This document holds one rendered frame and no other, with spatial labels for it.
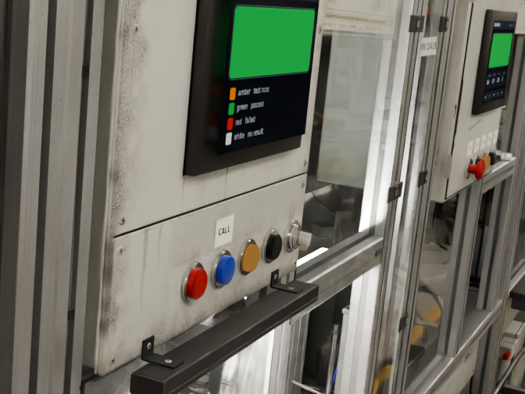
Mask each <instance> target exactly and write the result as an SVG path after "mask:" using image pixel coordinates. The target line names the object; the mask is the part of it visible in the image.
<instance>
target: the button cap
mask: <svg viewBox="0 0 525 394"><path fill-rule="evenodd" d="M234 271H235V260H234V258H233V257H232V256H224V257H223V258H222V260H221V261H220V264H219V266H218V270H217V281H218V282H219V283H220V284H221V285H228V284H229V283H230V281H231V280H232V278H233V276H234Z"/></svg>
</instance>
